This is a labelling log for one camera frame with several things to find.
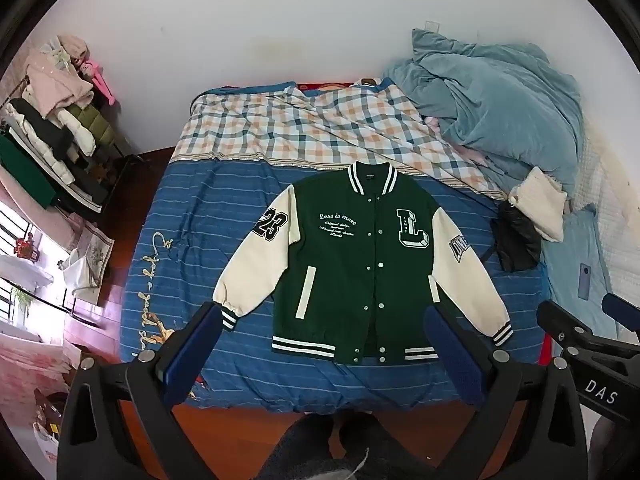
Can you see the blue smartphone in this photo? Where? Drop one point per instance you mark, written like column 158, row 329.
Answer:
column 585, row 281

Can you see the red flower plant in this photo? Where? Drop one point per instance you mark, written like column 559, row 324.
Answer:
column 26, row 246

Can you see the blue striped bed sheet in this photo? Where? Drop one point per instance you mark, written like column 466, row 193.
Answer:
column 190, row 240

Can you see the person's right forearm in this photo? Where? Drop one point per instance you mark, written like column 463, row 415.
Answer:
column 607, row 447

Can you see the person's leg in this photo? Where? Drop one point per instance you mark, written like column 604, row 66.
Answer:
column 300, row 450
column 400, row 450

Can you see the green varsity jacket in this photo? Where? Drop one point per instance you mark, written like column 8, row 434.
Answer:
column 350, row 270

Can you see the pink garment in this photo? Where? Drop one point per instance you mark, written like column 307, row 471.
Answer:
column 465, row 152

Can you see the person's left leg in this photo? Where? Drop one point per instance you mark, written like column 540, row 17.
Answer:
column 300, row 450

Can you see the white wall socket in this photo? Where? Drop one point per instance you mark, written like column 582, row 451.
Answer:
column 431, row 25

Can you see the white printed bag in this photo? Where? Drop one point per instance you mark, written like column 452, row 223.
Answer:
column 46, row 435

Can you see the plaid blanket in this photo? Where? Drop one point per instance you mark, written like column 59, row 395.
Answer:
column 280, row 120

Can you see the black bag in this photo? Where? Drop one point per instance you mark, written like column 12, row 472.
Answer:
column 517, row 240

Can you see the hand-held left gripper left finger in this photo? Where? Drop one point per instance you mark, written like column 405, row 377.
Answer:
column 192, row 357

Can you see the pink floral cloth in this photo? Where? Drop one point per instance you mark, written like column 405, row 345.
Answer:
column 35, row 352

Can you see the person's right leg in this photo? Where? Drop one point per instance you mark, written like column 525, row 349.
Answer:
column 400, row 450

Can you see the light blue duvet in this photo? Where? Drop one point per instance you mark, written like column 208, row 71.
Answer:
column 505, row 105

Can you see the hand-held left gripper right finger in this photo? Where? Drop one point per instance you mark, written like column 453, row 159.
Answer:
column 452, row 357

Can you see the red pillow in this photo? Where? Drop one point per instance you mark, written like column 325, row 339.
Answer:
column 330, row 85

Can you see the dark green garment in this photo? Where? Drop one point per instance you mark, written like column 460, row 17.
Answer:
column 22, row 170

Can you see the cream fleece cloth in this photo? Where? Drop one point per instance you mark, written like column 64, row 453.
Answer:
column 540, row 205

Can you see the pink clothes hanger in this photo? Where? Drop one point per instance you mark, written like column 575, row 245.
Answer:
column 100, row 80

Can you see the light blue pillow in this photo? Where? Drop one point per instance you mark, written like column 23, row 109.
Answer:
column 565, row 270

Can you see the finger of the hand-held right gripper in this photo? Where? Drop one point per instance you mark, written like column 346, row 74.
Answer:
column 622, row 310
column 562, row 317

